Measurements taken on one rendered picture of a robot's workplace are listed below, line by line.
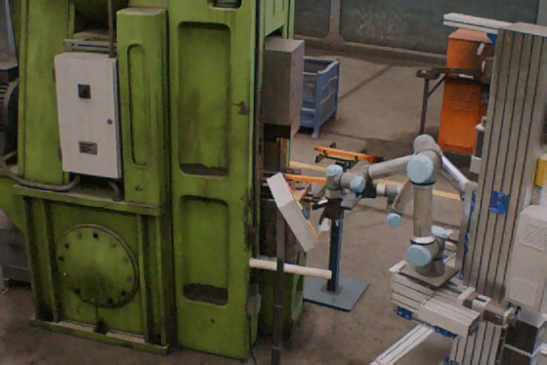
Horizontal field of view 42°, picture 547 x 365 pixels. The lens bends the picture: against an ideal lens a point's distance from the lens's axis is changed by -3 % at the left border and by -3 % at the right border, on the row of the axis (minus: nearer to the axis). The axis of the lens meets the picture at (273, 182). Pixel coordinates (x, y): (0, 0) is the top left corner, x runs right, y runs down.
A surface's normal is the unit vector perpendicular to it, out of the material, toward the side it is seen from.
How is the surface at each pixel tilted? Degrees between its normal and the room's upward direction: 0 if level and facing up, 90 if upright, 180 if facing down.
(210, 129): 89
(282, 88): 90
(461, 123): 90
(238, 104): 89
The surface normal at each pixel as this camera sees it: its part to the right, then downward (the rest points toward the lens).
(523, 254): -0.66, 0.28
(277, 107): -0.26, 0.37
